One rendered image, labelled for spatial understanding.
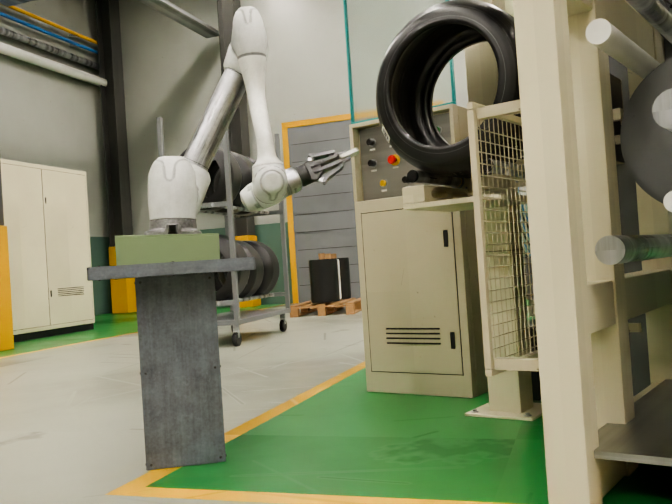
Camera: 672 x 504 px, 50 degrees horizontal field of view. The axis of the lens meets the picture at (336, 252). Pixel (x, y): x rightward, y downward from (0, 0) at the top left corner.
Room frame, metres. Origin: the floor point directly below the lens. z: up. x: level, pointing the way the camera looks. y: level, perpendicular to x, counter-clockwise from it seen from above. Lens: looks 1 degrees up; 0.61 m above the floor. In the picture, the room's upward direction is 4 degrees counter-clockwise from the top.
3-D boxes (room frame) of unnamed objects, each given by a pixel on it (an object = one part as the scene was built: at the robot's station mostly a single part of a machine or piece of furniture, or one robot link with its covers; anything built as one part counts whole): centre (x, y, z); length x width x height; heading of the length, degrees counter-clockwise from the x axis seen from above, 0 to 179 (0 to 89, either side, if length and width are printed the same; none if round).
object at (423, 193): (2.65, -0.39, 0.83); 0.36 x 0.09 x 0.06; 144
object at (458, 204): (2.57, -0.50, 0.80); 0.37 x 0.36 x 0.02; 54
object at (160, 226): (2.41, 0.54, 0.77); 0.22 x 0.18 x 0.06; 11
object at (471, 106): (2.19, -0.63, 0.65); 0.90 x 0.02 x 0.70; 144
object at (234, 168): (6.48, 0.94, 0.96); 1.30 x 0.62 x 1.92; 165
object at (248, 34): (2.52, 0.25, 1.44); 0.14 x 0.13 x 0.18; 6
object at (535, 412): (2.79, -0.64, 0.01); 0.27 x 0.27 x 0.02; 54
